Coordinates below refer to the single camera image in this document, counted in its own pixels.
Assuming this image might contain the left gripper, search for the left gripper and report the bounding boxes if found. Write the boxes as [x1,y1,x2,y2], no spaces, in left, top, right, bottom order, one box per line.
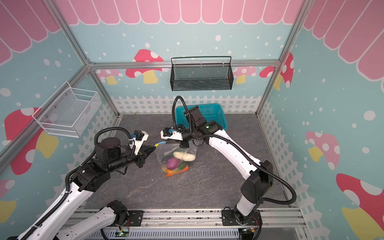
[107,142,156,173]

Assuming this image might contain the teal plastic basket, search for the teal plastic basket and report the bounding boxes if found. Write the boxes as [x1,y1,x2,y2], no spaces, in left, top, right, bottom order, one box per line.
[175,104,228,130]

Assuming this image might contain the white radish toy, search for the white radish toy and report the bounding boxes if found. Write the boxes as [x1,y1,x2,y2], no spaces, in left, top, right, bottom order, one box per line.
[173,152,196,162]

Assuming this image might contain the clear zip top bag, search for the clear zip top bag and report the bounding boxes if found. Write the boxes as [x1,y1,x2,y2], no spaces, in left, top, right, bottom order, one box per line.
[155,141,197,178]

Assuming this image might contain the green leafy vegetable toy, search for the green leafy vegetable toy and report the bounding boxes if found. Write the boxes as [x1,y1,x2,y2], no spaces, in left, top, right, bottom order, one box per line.
[175,162,188,172]

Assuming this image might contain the purple onion toy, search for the purple onion toy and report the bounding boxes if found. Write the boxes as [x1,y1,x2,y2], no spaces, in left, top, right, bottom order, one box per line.
[166,157,180,171]

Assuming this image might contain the orange carrot toy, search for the orange carrot toy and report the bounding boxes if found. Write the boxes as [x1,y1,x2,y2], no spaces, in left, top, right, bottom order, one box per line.
[166,165,189,177]

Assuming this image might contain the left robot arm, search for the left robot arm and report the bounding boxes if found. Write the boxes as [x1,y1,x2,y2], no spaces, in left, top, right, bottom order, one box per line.
[11,127,155,240]

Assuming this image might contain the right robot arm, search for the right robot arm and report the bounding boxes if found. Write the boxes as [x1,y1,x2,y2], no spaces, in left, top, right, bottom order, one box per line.
[161,106,297,225]

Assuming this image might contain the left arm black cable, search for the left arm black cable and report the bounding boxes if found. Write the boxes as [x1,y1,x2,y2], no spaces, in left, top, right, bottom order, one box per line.
[17,126,136,240]

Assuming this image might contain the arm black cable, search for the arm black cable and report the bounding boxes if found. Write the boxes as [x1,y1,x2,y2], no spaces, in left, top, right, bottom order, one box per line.
[17,126,136,240]
[171,95,298,206]

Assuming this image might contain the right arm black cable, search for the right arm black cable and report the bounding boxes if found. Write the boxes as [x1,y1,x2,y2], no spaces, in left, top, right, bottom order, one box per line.
[171,95,298,206]

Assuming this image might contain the black mesh wall basket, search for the black mesh wall basket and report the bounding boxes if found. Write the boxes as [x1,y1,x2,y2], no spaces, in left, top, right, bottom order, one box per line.
[170,56,234,91]

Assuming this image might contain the white wire wall basket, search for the white wire wall basket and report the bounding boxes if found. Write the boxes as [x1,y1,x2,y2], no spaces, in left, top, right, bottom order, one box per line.
[32,82,102,138]

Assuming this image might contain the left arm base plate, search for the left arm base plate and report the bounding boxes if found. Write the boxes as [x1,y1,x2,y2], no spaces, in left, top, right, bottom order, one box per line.
[109,210,144,227]

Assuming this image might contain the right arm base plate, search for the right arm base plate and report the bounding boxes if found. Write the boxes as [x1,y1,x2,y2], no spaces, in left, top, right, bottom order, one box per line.
[221,208,263,227]

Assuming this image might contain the aluminium front rail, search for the aluminium front rail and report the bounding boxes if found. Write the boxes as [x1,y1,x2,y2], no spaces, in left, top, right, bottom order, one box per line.
[58,206,307,230]

